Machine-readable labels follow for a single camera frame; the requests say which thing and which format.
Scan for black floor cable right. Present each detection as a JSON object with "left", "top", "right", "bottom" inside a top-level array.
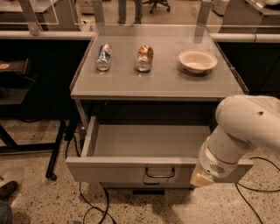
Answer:
[{"left": 234, "top": 157, "right": 280, "bottom": 224}]

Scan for dark shoe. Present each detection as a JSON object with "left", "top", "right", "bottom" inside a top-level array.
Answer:
[{"left": 0, "top": 180, "right": 18, "bottom": 201}]

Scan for black table frame left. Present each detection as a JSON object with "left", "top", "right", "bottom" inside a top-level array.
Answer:
[{"left": 0, "top": 121, "right": 66, "bottom": 181}]

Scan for black floor cable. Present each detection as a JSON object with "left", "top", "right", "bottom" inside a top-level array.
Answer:
[
  {"left": 234, "top": 157, "right": 280, "bottom": 224},
  {"left": 64, "top": 132, "right": 117, "bottom": 224}
]

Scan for black floor cable left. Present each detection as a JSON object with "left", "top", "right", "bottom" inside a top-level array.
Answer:
[{"left": 64, "top": 132, "right": 117, "bottom": 224}]

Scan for blue soda can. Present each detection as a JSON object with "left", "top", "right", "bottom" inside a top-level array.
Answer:
[{"left": 96, "top": 44, "right": 112, "bottom": 71}]

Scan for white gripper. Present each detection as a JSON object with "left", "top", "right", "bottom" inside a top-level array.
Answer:
[{"left": 190, "top": 141, "right": 237, "bottom": 187}]

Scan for grey drawer cabinet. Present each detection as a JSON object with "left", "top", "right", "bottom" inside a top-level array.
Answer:
[{"left": 69, "top": 24, "right": 249, "bottom": 196}]

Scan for white bowl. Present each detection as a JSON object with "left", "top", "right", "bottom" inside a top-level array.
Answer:
[{"left": 178, "top": 50, "right": 218, "bottom": 74}]

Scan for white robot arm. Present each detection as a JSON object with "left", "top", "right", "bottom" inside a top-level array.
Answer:
[{"left": 190, "top": 95, "right": 280, "bottom": 187}]

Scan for grey top drawer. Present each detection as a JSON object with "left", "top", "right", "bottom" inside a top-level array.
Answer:
[{"left": 65, "top": 115, "right": 255, "bottom": 185}]

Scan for white horizontal rail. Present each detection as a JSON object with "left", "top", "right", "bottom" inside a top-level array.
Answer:
[{"left": 0, "top": 31, "right": 280, "bottom": 44}]

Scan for orange soda can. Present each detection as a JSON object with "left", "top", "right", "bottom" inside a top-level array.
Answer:
[{"left": 135, "top": 45, "right": 154, "bottom": 72}]

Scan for black office chair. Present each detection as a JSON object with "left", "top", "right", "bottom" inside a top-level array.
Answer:
[{"left": 143, "top": 0, "right": 171, "bottom": 14}]

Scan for person legs in background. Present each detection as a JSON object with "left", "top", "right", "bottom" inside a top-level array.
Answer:
[{"left": 117, "top": 0, "right": 144, "bottom": 26}]

